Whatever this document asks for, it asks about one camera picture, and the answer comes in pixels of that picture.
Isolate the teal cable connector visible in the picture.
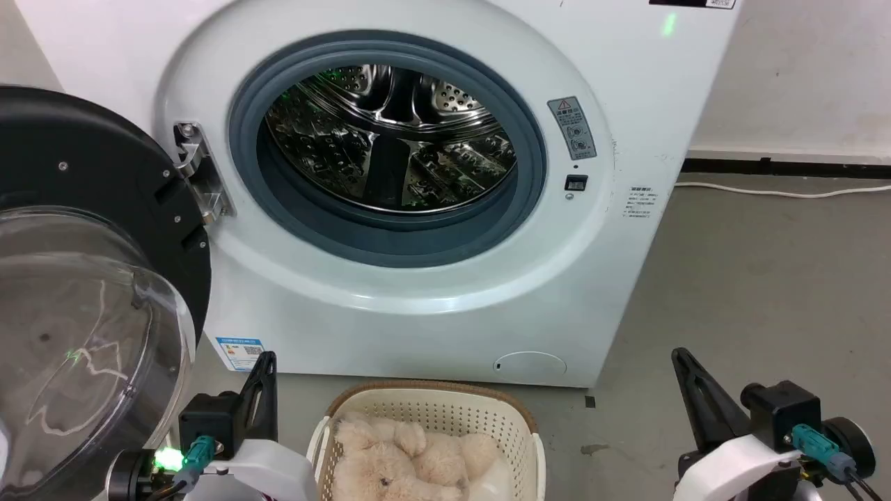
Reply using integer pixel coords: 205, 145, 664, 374
182, 435, 218, 482
789, 424, 858, 482

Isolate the grey rubber door gasket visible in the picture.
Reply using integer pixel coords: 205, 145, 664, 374
228, 31, 548, 269

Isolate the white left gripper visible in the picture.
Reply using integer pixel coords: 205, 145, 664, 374
187, 351, 320, 501

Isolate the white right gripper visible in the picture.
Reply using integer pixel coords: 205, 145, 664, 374
671, 347, 814, 501

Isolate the small printed text sticker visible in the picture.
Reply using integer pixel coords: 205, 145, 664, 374
622, 185, 661, 220

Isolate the teal left cable connector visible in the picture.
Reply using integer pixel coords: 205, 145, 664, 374
182, 435, 218, 482

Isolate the metal door hinge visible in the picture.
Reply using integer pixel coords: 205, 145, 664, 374
173, 122, 236, 225

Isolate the cream plastic laundry basket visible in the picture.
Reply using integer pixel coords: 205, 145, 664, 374
306, 380, 547, 501

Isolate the blue energy label sticker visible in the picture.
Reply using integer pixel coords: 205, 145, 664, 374
214, 337, 267, 373

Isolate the stainless steel washer drum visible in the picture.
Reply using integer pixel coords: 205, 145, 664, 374
265, 64, 518, 214

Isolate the round drain filter cover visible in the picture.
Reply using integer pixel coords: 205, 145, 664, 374
493, 351, 568, 380

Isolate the black washer door, clear glass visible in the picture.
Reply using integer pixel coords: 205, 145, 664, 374
0, 85, 212, 500

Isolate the grey warning sticker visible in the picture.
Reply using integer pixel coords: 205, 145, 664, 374
547, 96, 597, 161

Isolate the white front-load washing machine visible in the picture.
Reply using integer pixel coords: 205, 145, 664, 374
14, 0, 744, 388

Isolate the white cable on floor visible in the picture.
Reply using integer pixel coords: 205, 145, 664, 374
674, 181, 891, 200

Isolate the beige plush teddy bear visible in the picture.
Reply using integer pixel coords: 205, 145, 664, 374
333, 412, 503, 501

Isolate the teal right cable connector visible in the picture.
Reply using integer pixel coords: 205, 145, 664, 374
789, 424, 858, 482

